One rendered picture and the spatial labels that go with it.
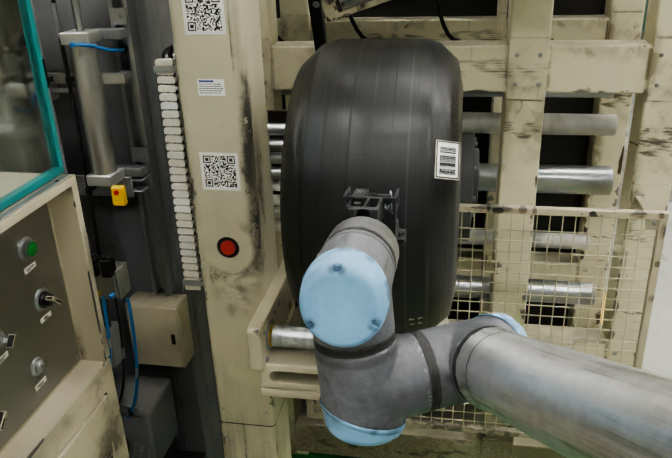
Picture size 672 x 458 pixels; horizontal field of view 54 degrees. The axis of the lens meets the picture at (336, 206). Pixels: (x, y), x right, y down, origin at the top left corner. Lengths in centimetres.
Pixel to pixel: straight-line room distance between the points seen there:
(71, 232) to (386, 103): 58
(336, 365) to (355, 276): 11
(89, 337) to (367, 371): 73
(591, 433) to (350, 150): 64
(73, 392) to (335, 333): 71
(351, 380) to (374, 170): 41
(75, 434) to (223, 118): 61
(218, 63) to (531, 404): 84
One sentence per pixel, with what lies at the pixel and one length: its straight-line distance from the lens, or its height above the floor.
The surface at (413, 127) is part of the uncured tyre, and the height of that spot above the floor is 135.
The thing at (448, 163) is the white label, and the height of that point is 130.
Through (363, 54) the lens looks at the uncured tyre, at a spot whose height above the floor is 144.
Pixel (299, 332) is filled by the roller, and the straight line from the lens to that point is 131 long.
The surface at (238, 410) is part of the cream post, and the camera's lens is 156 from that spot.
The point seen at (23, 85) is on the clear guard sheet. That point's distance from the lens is 114.
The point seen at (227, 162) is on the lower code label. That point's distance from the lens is 126.
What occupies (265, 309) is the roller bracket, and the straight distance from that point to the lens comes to 133.
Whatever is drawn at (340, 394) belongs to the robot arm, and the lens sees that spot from 73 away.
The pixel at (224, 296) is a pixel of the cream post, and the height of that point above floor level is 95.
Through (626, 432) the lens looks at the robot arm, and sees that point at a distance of 49.
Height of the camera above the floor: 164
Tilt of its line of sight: 23 degrees down
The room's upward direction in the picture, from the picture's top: 2 degrees counter-clockwise
